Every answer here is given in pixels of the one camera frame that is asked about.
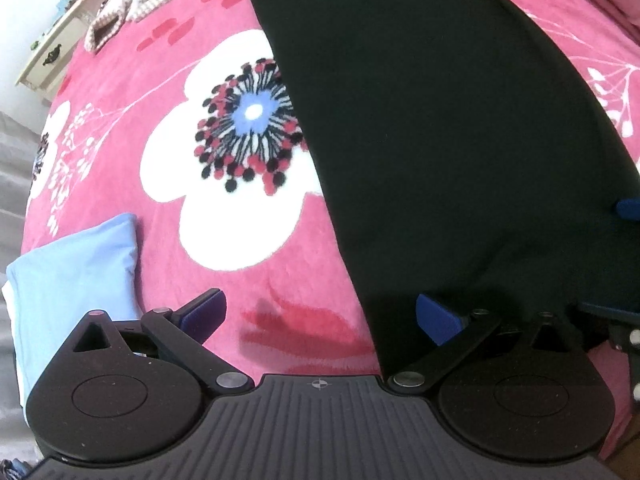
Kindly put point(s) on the pink floral blanket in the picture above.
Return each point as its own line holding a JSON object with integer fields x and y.
{"x": 300, "y": 290}

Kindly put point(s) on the cream nightstand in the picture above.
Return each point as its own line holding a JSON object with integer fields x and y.
{"x": 55, "y": 40}

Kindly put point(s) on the light blue folded cloth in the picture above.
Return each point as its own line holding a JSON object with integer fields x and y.
{"x": 75, "y": 270}

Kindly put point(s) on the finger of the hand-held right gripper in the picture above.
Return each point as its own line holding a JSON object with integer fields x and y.
{"x": 630, "y": 209}
{"x": 622, "y": 330}

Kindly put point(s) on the black garment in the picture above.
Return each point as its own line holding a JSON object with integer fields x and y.
{"x": 425, "y": 135}

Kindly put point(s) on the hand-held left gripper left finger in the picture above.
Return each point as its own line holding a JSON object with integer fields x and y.
{"x": 202, "y": 312}

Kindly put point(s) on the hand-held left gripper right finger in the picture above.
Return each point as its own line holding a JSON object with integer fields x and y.
{"x": 437, "y": 317}

